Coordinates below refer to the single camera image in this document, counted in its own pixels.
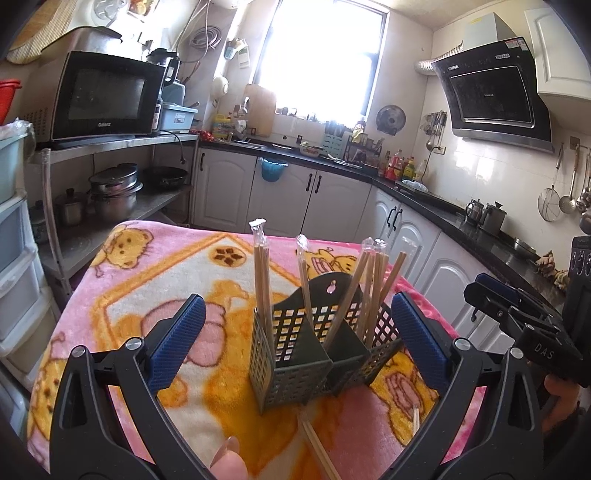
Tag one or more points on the wooden cutting board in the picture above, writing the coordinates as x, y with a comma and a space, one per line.
261, 110

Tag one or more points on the black kitchen countertop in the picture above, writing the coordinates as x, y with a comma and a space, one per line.
461, 217

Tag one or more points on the steel kettle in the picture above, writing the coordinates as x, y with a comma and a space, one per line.
473, 212

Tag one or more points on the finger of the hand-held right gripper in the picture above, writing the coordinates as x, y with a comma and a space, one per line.
489, 302
489, 279

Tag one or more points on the grey plastic utensil basket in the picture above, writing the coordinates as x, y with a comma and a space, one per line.
304, 355

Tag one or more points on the silver vent duct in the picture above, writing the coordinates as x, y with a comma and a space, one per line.
438, 57

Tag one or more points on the hanging steel ladle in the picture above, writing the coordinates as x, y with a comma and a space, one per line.
568, 201

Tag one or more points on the metal shelf rack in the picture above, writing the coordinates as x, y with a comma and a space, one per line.
115, 143

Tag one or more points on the white plastic drawer unit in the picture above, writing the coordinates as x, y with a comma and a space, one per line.
18, 258

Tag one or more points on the bright kitchen window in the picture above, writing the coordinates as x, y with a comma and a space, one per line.
323, 55

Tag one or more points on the steel bowl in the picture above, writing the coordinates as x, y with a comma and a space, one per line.
525, 247

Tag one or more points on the person's left hand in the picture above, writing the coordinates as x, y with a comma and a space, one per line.
228, 461

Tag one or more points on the red plastic basin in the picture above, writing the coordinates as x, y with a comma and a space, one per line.
8, 99

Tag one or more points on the person's right hand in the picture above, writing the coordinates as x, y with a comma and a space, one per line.
561, 401

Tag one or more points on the wooden chopsticks pair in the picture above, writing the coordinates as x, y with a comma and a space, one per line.
261, 277
392, 281
351, 290
318, 447
375, 286
305, 277

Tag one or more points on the black wok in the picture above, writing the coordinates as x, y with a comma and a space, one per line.
165, 177

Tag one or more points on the hanging pan lid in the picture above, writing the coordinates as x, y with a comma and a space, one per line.
391, 121

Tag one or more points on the small steel pot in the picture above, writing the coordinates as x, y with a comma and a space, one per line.
71, 210

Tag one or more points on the rolled bamboo mat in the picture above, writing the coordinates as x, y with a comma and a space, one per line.
41, 32

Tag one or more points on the stacked steel pots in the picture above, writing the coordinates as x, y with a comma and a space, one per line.
115, 194

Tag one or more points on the green utensil holder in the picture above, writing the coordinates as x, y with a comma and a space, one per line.
334, 141

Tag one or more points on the black range hood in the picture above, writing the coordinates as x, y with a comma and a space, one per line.
494, 99

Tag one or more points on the black microwave oven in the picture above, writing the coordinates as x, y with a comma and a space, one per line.
106, 94

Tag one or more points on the white wall cabinet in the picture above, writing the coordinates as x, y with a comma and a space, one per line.
561, 50

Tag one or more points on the group of condiment bottles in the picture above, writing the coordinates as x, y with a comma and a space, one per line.
401, 168

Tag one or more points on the black blender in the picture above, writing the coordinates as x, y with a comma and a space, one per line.
164, 67

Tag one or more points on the steel jug pot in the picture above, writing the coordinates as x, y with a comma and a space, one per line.
494, 219

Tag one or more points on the white kitchen cabinets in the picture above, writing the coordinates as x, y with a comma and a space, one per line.
286, 194

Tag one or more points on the pink bear printed blanket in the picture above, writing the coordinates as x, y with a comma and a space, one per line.
138, 286

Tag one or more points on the brown knobbly clump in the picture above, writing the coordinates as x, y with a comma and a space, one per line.
551, 270

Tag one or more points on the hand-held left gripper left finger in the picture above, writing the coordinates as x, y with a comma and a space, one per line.
178, 341

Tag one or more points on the grey-blue plastic box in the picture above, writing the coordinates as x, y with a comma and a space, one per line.
178, 117

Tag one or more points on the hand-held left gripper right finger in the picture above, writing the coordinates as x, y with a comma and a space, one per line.
418, 337

